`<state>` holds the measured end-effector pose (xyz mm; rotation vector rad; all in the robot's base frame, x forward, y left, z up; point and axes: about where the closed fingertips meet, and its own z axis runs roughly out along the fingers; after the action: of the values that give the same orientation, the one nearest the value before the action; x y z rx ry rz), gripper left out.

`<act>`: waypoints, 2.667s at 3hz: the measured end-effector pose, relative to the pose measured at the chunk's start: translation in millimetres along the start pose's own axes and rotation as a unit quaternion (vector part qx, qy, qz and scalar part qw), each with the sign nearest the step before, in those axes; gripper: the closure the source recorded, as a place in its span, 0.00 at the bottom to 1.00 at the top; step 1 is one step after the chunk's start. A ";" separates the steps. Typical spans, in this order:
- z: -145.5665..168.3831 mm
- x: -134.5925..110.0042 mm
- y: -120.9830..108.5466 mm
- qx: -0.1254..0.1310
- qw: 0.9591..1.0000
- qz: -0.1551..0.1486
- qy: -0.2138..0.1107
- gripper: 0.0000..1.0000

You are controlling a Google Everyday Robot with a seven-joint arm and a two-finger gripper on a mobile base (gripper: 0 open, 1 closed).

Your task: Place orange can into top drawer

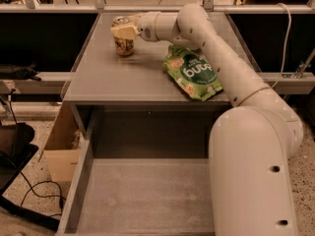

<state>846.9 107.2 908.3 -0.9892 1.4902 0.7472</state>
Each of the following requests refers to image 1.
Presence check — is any grey cabinet with top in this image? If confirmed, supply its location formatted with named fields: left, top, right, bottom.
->
left=60, top=11, right=272, bottom=143

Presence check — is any cardboard box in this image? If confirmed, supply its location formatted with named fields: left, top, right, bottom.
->
left=42, top=104, right=81, bottom=182

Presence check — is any black cloth on shelf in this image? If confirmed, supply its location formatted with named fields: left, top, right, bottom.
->
left=0, top=64, right=41, bottom=81

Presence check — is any open grey top drawer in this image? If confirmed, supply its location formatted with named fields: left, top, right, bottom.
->
left=56, top=109, right=215, bottom=236

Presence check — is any black floor cable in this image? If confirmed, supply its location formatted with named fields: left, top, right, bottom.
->
left=0, top=149, right=67, bottom=218

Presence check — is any orange soda can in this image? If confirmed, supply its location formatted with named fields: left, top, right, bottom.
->
left=112, top=16, right=134, bottom=57

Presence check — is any metal railing frame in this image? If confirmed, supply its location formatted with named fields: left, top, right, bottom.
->
left=0, top=0, right=315, bottom=16

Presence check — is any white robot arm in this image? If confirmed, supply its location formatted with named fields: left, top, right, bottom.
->
left=111, top=4, right=303, bottom=236

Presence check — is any green snack bag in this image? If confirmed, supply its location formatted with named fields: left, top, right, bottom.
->
left=163, top=45, right=222, bottom=101

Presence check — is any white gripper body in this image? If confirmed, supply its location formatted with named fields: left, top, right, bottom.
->
left=137, top=12, right=159, bottom=42

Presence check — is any white hanging cable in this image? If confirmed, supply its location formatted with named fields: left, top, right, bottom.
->
left=270, top=2, right=293, bottom=90

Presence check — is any black chair base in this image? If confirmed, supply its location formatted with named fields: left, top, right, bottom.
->
left=0, top=123, right=59, bottom=231

